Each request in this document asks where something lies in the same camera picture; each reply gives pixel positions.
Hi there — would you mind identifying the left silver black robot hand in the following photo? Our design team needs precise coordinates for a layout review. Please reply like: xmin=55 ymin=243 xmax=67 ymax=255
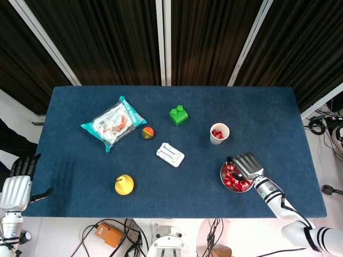
xmin=0 ymin=154 xmax=54 ymax=212

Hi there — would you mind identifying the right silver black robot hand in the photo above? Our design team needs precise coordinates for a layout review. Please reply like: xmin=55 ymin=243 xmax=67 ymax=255
xmin=227 ymin=152 xmax=265 ymax=180

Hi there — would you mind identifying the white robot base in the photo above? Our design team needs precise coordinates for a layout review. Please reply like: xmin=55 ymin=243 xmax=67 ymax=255
xmin=146 ymin=224 xmax=191 ymax=257

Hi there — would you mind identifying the round metal plate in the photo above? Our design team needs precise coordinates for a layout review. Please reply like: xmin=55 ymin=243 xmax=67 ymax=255
xmin=220 ymin=161 xmax=255 ymax=193

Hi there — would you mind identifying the white paper cup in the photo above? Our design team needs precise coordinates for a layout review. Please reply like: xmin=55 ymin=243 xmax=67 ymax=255
xmin=210 ymin=122 xmax=230 ymax=145

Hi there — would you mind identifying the black fabric object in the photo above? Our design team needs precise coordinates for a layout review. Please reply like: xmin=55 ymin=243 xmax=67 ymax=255
xmin=0 ymin=117 xmax=38 ymax=172

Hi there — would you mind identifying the blue table cloth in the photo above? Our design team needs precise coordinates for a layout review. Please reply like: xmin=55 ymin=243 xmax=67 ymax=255
xmin=23 ymin=85 xmax=328 ymax=219

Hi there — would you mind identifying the white folding phone stand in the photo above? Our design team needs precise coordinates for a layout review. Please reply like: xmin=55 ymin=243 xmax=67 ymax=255
xmin=156 ymin=142 xmax=185 ymax=168

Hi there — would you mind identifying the pale round floor base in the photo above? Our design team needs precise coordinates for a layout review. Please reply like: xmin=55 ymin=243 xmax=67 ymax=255
xmin=197 ymin=218 xmax=234 ymax=257

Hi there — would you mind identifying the green toy building brick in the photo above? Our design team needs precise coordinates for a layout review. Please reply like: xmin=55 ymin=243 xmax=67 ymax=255
xmin=168 ymin=105 xmax=189 ymax=126

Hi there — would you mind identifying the black floor device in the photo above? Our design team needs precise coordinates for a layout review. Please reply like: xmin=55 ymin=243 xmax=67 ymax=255
xmin=321 ymin=184 xmax=343 ymax=196

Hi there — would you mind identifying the brown wooden object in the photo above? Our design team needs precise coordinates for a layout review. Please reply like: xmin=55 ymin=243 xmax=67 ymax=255
xmin=211 ymin=245 xmax=233 ymax=257

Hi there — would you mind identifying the white black sneaker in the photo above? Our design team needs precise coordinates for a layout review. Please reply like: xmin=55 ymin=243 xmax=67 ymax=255
xmin=331 ymin=125 xmax=343 ymax=155

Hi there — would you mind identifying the orange foot pedal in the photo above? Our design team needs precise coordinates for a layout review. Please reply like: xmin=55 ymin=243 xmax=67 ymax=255
xmin=95 ymin=222 xmax=124 ymax=248

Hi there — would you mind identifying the orange green small ball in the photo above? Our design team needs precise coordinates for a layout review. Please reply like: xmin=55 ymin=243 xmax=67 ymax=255
xmin=141 ymin=126 xmax=155 ymax=141

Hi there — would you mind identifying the yellow pear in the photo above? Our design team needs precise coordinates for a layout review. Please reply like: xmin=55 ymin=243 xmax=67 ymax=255
xmin=114 ymin=174 xmax=135 ymax=196

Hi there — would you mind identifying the teal clear snack packet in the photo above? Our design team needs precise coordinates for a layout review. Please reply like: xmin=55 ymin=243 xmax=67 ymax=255
xmin=80 ymin=95 xmax=147 ymax=154

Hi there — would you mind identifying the dark brown curtain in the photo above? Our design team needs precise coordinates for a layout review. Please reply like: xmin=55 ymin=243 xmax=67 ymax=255
xmin=24 ymin=0 xmax=161 ymax=86
xmin=0 ymin=0 xmax=72 ymax=115
xmin=170 ymin=0 xmax=265 ymax=86
xmin=234 ymin=0 xmax=343 ymax=113

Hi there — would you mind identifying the black floor cable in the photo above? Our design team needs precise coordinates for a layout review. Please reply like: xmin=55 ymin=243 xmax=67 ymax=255
xmin=205 ymin=218 xmax=225 ymax=257
xmin=71 ymin=218 xmax=151 ymax=257

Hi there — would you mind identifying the black coiled cable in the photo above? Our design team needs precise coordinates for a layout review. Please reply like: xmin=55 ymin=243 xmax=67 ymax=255
xmin=308 ymin=117 xmax=326 ymax=134

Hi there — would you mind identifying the white frame post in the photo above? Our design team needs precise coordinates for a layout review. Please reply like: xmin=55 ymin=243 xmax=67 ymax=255
xmin=8 ymin=0 xmax=83 ymax=86
xmin=227 ymin=0 xmax=270 ymax=87
xmin=300 ymin=81 xmax=343 ymax=120
xmin=163 ymin=0 xmax=172 ymax=86
xmin=155 ymin=0 xmax=166 ymax=86

